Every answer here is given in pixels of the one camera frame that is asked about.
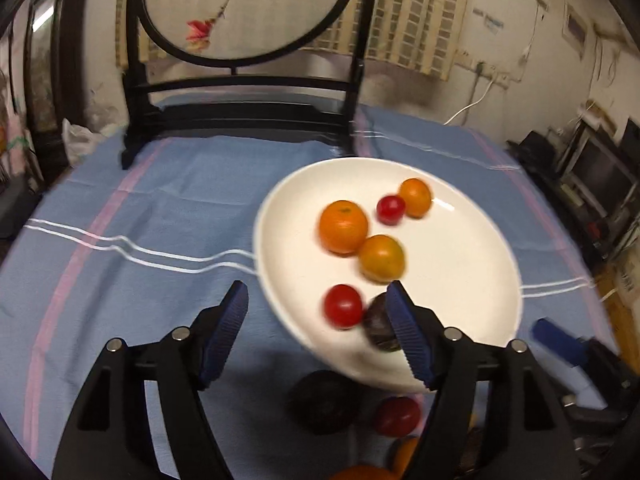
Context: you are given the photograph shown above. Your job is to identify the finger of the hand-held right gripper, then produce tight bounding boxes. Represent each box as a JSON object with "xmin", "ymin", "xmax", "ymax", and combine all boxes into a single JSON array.
[{"xmin": 531, "ymin": 317, "xmax": 591, "ymax": 368}]

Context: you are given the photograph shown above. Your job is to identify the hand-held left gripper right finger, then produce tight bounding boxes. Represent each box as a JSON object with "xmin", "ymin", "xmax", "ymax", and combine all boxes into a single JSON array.
[{"xmin": 385, "ymin": 280, "xmax": 583, "ymax": 480}]

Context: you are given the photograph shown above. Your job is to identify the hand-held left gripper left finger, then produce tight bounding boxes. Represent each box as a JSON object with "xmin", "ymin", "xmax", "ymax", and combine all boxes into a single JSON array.
[{"xmin": 51, "ymin": 280, "xmax": 249, "ymax": 480}]

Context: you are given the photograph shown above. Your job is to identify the dark passion fruit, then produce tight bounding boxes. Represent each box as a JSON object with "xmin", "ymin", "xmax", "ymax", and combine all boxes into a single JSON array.
[
  {"xmin": 287, "ymin": 371, "xmax": 361, "ymax": 436},
  {"xmin": 362, "ymin": 292, "xmax": 403, "ymax": 353}
]

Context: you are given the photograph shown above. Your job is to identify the red cherry tomato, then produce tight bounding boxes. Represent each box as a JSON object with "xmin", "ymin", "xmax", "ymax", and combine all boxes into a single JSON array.
[
  {"xmin": 323, "ymin": 284, "xmax": 364, "ymax": 331},
  {"xmin": 374, "ymin": 396, "xmax": 423, "ymax": 437},
  {"xmin": 376, "ymin": 195, "xmax": 407, "ymax": 226}
]

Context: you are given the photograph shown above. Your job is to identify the white oval plate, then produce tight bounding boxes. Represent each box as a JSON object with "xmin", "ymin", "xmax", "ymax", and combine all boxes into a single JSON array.
[{"xmin": 252, "ymin": 158, "xmax": 524, "ymax": 395}]

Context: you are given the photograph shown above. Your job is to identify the small orange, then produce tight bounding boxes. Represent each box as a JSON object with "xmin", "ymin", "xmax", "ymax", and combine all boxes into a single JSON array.
[
  {"xmin": 398, "ymin": 178, "xmax": 433, "ymax": 219},
  {"xmin": 391, "ymin": 436, "xmax": 421, "ymax": 478}
]

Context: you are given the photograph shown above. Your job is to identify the large orange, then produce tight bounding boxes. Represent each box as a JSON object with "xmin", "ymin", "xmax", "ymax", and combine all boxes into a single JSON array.
[
  {"xmin": 318, "ymin": 200, "xmax": 370, "ymax": 255},
  {"xmin": 327, "ymin": 465, "xmax": 401, "ymax": 480}
]

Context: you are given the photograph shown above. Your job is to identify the yellow plum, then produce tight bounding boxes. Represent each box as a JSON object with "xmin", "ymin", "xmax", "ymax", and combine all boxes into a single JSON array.
[{"xmin": 358, "ymin": 234, "xmax": 406, "ymax": 283}]

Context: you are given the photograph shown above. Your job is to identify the blue striped tablecloth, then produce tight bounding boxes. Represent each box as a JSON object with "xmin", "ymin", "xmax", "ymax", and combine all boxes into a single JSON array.
[{"xmin": 0, "ymin": 102, "xmax": 621, "ymax": 480}]

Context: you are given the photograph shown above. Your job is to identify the computer monitor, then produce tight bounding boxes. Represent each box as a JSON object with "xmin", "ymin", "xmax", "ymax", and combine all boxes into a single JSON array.
[{"xmin": 560, "ymin": 135, "xmax": 638, "ymax": 216}]

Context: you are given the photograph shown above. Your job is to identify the white plastic bag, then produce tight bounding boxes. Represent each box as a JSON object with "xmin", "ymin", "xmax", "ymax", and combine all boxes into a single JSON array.
[{"xmin": 62, "ymin": 119, "xmax": 108, "ymax": 168}]

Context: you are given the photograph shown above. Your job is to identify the round embroidered table screen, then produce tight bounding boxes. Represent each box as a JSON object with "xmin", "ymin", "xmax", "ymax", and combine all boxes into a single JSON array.
[{"xmin": 120, "ymin": 0, "xmax": 386, "ymax": 171}]

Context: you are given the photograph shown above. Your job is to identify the checked beige curtain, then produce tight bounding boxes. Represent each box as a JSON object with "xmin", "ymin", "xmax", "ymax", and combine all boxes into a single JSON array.
[{"xmin": 117, "ymin": 0, "xmax": 473, "ymax": 81}]

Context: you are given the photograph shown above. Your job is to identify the dark wooden framed panel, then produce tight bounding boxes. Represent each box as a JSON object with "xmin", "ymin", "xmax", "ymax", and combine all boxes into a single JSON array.
[{"xmin": 10, "ymin": 0, "xmax": 91, "ymax": 181}]

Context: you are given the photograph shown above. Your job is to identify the white power cable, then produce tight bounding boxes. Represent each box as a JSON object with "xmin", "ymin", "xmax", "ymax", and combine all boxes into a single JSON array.
[{"xmin": 442, "ymin": 77, "xmax": 496, "ymax": 126}]

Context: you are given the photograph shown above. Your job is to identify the white wall socket with plug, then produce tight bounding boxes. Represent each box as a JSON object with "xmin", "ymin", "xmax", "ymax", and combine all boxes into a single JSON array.
[{"xmin": 472, "ymin": 60, "xmax": 511, "ymax": 86}]

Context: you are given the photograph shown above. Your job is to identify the small wall frame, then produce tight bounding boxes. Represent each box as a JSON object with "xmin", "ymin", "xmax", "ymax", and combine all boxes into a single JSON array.
[{"xmin": 562, "ymin": 4, "xmax": 588, "ymax": 58}]

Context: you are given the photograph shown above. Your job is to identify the paper notes on wall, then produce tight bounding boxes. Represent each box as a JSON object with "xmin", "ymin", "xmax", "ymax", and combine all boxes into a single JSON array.
[{"xmin": 472, "ymin": 9, "xmax": 506, "ymax": 33}]

